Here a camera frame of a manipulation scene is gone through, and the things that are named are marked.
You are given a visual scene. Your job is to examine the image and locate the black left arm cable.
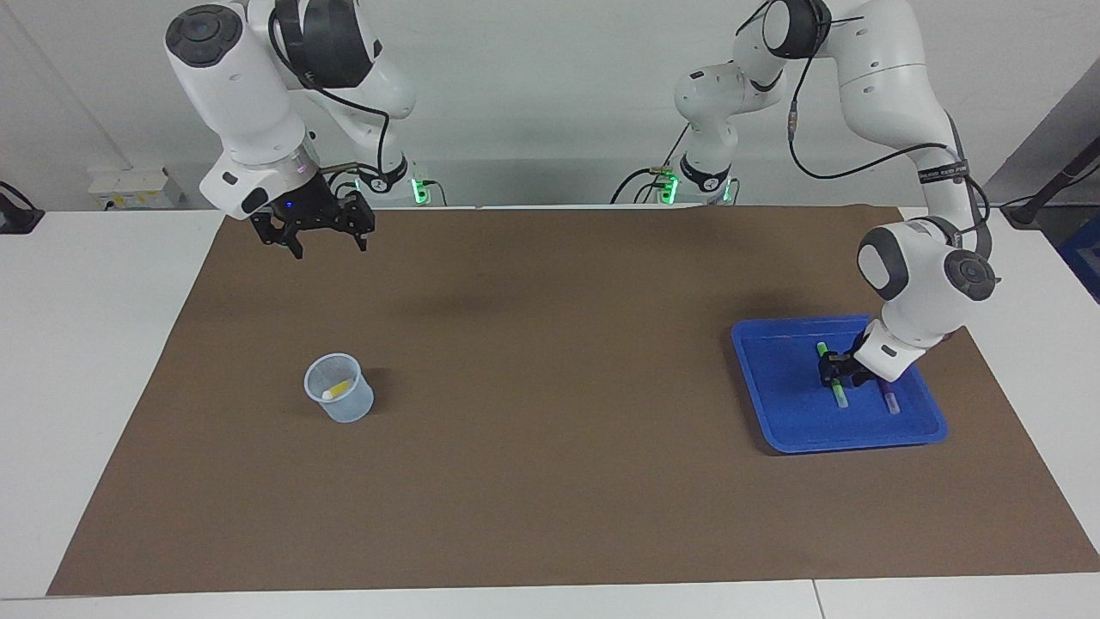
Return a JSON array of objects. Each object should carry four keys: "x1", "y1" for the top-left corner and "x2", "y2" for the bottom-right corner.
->
[{"x1": 786, "y1": 17, "x2": 993, "y2": 259}]

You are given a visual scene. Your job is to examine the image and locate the clear plastic measuring cup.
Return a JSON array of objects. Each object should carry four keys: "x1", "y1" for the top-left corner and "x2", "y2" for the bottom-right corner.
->
[{"x1": 303, "y1": 352, "x2": 376, "y2": 424}]

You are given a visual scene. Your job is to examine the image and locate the white power strip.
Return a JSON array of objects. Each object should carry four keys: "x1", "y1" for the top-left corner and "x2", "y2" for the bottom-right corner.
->
[{"x1": 89, "y1": 168, "x2": 186, "y2": 210}]

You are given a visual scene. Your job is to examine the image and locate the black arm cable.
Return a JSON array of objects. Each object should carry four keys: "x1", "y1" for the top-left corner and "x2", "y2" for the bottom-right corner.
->
[
  {"x1": 268, "y1": 4, "x2": 392, "y2": 181},
  {"x1": 786, "y1": 17, "x2": 993, "y2": 259}
]

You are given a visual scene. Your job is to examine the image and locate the green highlighter pen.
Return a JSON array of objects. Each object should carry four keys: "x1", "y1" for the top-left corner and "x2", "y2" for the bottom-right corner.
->
[{"x1": 815, "y1": 342, "x2": 850, "y2": 409}]

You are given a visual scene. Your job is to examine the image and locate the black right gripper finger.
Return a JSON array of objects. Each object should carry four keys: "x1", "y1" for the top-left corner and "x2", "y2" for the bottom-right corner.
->
[
  {"x1": 339, "y1": 193, "x2": 376, "y2": 254},
  {"x1": 251, "y1": 209, "x2": 307, "y2": 260}
]

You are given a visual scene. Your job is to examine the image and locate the black stand pole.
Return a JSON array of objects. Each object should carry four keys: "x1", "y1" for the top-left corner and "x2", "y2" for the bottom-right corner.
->
[{"x1": 1001, "y1": 138, "x2": 1100, "y2": 229}]

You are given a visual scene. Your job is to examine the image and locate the brown table mat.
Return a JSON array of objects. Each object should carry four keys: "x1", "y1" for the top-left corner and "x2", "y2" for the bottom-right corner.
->
[{"x1": 47, "y1": 205, "x2": 1100, "y2": 597}]

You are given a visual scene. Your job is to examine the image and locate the black left base cable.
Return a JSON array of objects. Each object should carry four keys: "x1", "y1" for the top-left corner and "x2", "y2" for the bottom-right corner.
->
[{"x1": 610, "y1": 129, "x2": 693, "y2": 205}]

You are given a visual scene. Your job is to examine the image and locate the blue plastic tray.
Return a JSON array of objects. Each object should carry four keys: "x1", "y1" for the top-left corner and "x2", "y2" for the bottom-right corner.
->
[{"x1": 730, "y1": 315, "x2": 949, "y2": 454}]

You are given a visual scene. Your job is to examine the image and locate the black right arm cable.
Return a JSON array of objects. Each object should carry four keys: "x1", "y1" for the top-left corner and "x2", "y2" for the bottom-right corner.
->
[{"x1": 268, "y1": 4, "x2": 392, "y2": 181}]

